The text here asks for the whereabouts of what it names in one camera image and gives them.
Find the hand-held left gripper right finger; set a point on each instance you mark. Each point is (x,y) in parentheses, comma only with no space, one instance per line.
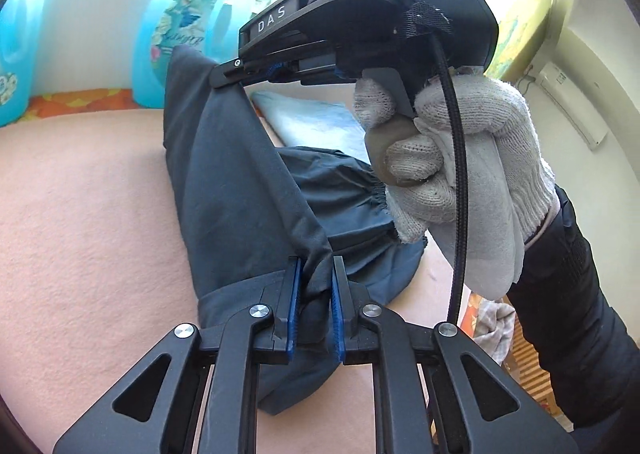
(337,314)

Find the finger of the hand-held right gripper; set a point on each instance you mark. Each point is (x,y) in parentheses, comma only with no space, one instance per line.
(280,65)

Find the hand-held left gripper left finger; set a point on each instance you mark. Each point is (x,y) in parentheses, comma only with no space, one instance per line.
(292,304)

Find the folded light blue cloth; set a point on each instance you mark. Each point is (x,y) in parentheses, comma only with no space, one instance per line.
(305,122)

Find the wooden slats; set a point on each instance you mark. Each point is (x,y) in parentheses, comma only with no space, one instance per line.
(535,374)

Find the blue detergent bottle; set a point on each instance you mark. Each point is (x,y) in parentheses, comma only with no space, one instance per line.
(15,69)
(185,49)

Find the white air conditioner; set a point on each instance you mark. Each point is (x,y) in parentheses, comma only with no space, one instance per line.
(570,102)

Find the wall map poster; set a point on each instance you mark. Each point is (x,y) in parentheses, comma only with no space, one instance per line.
(515,34)

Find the crumpled grey white cloth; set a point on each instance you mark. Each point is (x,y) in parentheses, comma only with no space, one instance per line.
(495,329)

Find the person's right hand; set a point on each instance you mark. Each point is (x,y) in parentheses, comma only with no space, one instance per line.
(500,159)

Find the person's right forearm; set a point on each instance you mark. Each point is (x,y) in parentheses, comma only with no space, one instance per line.
(575,309)

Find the black pants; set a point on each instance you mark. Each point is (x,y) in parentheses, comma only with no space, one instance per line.
(235,174)

